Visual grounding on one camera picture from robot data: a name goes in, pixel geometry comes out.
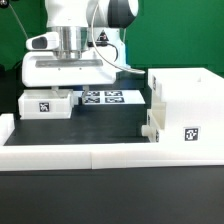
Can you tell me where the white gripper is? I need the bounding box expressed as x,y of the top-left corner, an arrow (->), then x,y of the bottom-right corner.
22,31 -> 117,99

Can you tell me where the white drawer tray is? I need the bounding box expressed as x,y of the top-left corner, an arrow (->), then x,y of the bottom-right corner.
141,103 -> 166,143
18,89 -> 74,119

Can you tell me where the white drawer cabinet box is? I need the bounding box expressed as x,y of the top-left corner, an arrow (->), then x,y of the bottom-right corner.
148,68 -> 224,144

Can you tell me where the white front drawer tray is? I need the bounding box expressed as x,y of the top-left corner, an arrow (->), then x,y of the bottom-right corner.
141,103 -> 166,143

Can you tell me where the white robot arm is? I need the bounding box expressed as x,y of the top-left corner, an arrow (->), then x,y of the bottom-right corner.
22,0 -> 139,89

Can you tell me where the white fiducial marker sheet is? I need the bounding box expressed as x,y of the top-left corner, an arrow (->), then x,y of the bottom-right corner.
73,90 -> 145,105

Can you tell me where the grey camera cable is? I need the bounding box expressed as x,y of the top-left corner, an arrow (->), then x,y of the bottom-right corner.
90,3 -> 146,75

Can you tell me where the white U-shaped fence frame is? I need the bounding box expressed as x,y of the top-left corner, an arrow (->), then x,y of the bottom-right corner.
0,114 -> 224,171

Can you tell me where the white thin cable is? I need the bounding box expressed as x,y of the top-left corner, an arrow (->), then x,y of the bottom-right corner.
8,2 -> 29,39

